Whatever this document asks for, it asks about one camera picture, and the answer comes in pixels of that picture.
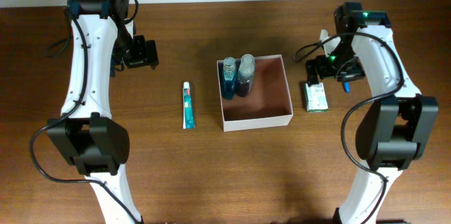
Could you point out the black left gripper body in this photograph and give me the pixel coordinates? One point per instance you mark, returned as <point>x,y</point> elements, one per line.
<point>134,53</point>

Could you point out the teal mouthwash bottle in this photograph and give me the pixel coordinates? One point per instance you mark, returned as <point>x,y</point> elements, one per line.
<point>229,78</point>

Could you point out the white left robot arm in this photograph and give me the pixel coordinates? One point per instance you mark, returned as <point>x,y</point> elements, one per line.
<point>104,41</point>

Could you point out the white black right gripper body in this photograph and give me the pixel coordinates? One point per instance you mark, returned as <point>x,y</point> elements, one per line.
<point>341,63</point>

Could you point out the purple foam pump bottle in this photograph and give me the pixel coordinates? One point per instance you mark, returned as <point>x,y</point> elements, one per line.
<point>245,75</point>

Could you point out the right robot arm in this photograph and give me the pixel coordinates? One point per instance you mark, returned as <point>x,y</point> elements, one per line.
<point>381,135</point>

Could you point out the green white small box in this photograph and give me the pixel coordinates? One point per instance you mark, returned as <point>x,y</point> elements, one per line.
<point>315,98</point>

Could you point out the teal toothpaste tube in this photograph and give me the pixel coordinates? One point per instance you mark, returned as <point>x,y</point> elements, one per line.
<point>188,114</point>

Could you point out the blue disposable razor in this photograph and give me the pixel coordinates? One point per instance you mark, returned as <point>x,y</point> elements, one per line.
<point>346,87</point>

